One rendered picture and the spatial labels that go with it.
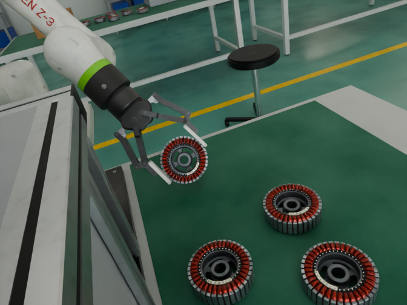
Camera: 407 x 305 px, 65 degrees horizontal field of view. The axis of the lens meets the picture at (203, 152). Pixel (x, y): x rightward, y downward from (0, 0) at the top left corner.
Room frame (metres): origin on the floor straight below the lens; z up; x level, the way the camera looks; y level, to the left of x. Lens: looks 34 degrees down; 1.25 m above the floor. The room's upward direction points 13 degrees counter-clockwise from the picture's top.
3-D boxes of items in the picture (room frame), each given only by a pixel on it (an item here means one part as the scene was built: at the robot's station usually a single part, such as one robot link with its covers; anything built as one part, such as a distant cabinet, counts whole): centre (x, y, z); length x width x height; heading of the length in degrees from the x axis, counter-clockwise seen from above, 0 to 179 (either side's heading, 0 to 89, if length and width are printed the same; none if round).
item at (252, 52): (2.03, -0.49, 0.28); 0.54 x 0.49 x 0.56; 11
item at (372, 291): (0.28, -0.16, 0.77); 0.11 x 0.11 x 0.04
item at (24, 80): (1.11, 0.57, 0.92); 0.16 x 0.13 x 0.19; 143
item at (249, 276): (0.34, 0.02, 0.77); 0.11 x 0.11 x 0.04
